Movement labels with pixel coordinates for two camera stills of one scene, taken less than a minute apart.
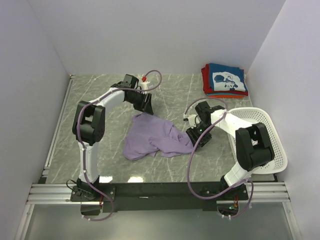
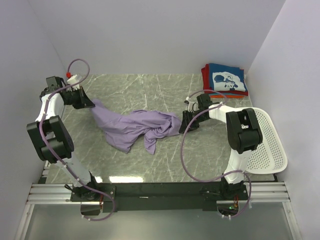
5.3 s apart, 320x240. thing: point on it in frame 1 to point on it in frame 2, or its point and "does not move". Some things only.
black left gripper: x=148 y=108 to x=84 y=101
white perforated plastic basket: x=258 y=116 does not move
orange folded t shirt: x=226 y=96 does not move
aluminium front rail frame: x=259 y=194 does not move
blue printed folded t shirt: x=223 y=78 does not move
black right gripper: x=192 y=133 to x=186 y=119
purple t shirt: x=148 y=134 to x=122 y=129
